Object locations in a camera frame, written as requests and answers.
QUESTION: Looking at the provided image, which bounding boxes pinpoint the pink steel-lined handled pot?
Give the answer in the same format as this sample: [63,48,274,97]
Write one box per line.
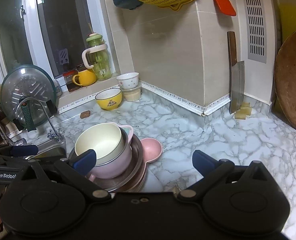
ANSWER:
[88,125,133,182]

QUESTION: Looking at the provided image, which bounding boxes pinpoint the cream plastic bowl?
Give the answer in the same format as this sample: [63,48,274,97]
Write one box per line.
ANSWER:
[74,123,128,166]

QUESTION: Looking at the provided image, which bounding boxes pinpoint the stainless steel bowl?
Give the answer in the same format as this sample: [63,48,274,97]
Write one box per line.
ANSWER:
[68,134,145,193]

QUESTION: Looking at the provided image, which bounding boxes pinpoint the white round plate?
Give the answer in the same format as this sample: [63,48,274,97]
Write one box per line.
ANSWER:
[139,169,163,193]

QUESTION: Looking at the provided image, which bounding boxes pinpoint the pink bear-shaped plate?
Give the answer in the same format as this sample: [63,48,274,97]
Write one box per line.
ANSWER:
[128,138,163,192]

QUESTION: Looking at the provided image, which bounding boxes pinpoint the chrome faucet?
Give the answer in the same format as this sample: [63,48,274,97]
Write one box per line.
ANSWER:
[14,96,65,143]

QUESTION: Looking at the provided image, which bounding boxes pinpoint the brown sponge block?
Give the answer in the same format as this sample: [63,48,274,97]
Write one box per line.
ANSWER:
[80,111,91,119]

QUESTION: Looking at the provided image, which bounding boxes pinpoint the glass pot lid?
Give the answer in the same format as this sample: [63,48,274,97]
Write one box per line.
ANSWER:
[0,64,57,131]

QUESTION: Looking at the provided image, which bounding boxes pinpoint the yellow ceramic bowl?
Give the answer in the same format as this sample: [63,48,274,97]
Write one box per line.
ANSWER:
[95,88,123,111]

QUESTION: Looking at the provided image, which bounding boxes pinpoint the yellow soap blocks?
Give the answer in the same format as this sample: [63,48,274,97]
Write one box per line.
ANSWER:
[234,102,252,120]

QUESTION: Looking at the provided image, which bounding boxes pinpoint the clear plastic container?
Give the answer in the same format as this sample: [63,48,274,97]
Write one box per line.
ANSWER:
[122,85,141,102]

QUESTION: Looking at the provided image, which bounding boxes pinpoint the yellow mug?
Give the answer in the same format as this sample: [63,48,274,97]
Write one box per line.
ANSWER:
[72,69,96,87]

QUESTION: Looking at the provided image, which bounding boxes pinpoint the white floral ceramic bowl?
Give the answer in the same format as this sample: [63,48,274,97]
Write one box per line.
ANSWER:
[117,72,139,89]

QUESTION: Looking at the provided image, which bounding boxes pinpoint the cleaver knife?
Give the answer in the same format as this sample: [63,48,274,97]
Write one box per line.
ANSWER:
[227,31,245,114]

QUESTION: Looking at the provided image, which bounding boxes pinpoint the green water bottle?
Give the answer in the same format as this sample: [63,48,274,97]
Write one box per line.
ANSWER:
[81,33,112,81]

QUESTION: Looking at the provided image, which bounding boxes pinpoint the round wooden cutting board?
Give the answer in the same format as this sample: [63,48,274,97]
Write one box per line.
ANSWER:
[274,31,296,129]

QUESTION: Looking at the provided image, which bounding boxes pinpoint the orange spatula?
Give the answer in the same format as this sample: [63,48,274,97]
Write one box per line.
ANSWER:
[214,0,236,16]

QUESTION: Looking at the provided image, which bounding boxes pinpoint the grey wall vent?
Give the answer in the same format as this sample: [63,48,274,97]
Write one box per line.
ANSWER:
[243,0,267,63]

